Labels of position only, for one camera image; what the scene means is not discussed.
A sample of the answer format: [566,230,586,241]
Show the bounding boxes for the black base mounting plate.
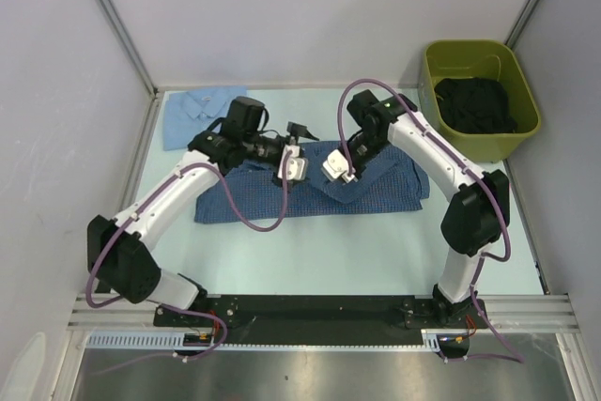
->
[154,292,490,359]

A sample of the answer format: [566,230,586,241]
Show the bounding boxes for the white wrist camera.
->
[276,145,309,183]
[321,149,357,183]

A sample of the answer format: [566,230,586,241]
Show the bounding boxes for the black clothes in bin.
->
[434,77,517,134]

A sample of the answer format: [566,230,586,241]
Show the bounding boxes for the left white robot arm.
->
[85,96,314,326]

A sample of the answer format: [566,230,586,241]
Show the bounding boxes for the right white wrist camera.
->
[321,149,357,183]

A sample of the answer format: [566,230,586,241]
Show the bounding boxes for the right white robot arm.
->
[340,90,511,327]

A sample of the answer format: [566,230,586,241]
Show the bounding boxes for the olive green plastic bin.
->
[418,39,541,162]

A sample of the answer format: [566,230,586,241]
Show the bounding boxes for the light blue folded shirt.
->
[162,85,247,151]

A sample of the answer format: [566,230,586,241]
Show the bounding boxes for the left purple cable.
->
[86,161,295,377]

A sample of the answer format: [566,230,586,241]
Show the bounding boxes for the aluminium frame rail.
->
[68,292,163,332]

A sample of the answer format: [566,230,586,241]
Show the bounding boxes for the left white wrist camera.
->
[276,145,309,183]

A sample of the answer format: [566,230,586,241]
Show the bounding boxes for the blue checkered long sleeve shirt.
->
[193,138,431,226]

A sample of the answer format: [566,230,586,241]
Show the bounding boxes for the white slotted cable duct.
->
[86,331,185,350]

